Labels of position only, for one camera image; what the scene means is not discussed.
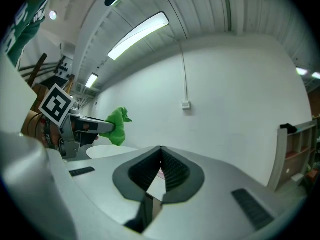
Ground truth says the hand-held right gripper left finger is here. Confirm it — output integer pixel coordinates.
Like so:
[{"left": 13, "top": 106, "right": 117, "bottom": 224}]
[{"left": 65, "top": 145, "right": 162, "bottom": 240}]

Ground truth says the white board with black knobs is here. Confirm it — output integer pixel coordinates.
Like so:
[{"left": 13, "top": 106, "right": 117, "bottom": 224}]
[{"left": 54, "top": 55, "right": 74, "bottom": 81}]

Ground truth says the long ceiling light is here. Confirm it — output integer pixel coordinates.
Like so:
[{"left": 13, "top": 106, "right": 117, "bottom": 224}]
[{"left": 107, "top": 11, "right": 171, "bottom": 61}]

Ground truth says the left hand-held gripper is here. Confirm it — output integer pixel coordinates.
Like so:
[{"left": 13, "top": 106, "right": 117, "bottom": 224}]
[{"left": 38, "top": 83, "right": 117, "bottom": 159}]

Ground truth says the short ceiling light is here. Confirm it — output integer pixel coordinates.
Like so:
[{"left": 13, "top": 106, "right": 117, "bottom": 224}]
[{"left": 84, "top": 72, "right": 100, "bottom": 89}]

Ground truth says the white cubby shelf unit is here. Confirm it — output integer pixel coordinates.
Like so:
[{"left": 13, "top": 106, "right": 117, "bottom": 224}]
[{"left": 267, "top": 119, "right": 320, "bottom": 193}]

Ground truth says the black wristband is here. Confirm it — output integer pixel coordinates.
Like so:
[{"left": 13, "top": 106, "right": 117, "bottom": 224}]
[{"left": 40, "top": 117, "right": 58, "bottom": 149}]

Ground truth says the white wall conduit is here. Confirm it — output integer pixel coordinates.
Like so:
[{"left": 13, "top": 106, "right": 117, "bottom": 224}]
[{"left": 178, "top": 40, "right": 189, "bottom": 102}]

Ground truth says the black cloth bundle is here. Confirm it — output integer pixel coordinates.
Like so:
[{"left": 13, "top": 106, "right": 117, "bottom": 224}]
[{"left": 279, "top": 123, "right": 299, "bottom": 135}]

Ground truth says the green wiping cloth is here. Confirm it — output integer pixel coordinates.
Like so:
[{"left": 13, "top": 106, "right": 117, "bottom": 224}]
[{"left": 98, "top": 105, "right": 134, "bottom": 147}]

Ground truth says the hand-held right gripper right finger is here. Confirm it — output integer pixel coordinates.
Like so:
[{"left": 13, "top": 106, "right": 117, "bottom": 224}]
[{"left": 144, "top": 145, "right": 297, "bottom": 240}]

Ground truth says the person's left forearm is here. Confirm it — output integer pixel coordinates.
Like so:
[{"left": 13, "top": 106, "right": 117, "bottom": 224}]
[{"left": 20, "top": 109, "right": 63, "bottom": 151}]

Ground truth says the person's green shirt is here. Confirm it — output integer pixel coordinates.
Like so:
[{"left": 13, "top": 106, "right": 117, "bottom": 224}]
[{"left": 0, "top": 0, "right": 55, "bottom": 70}]

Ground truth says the white curved table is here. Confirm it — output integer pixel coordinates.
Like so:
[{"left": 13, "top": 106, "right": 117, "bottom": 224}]
[{"left": 85, "top": 144, "right": 140, "bottom": 161}]

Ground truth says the white gripper-mounted camera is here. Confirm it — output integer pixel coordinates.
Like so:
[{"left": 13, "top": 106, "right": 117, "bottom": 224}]
[{"left": 69, "top": 102, "right": 81, "bottom": 115}]

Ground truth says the dark staircase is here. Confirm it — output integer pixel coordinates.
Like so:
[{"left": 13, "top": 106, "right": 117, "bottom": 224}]
[{"left": 40, "top": 75, "right": 69, "bottom": 90}]

